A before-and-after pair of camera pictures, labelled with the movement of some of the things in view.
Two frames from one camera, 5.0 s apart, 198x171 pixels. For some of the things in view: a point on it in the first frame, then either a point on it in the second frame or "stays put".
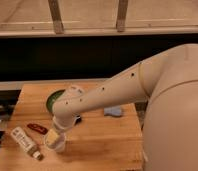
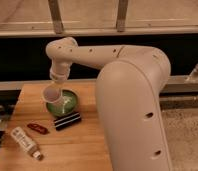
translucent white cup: x=55 y=139 to x=51 y=94
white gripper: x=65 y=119 to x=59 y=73
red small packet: x=38 y=128 stays put
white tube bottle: x=18 y=133 stays put
